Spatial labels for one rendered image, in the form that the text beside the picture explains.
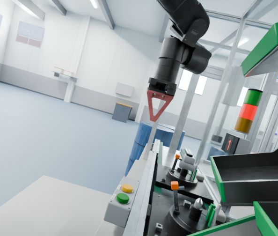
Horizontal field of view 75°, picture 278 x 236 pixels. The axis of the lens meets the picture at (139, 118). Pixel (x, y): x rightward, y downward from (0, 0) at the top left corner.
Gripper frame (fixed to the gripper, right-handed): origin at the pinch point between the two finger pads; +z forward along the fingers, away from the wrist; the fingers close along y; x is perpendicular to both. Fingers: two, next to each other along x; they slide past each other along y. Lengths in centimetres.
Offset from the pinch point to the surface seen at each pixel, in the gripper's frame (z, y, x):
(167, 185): 26.8, 26.7, -11.7
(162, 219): 26.4, 2.1, -9.7
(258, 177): 2.1, -21.5, -16.2
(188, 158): 16.2, 36.7, -18.6
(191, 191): 26.8, 27.8, -21.5
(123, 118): 109, 853, 182
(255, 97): -15.0, 21.7, -30.8
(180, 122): 6, 110, -18
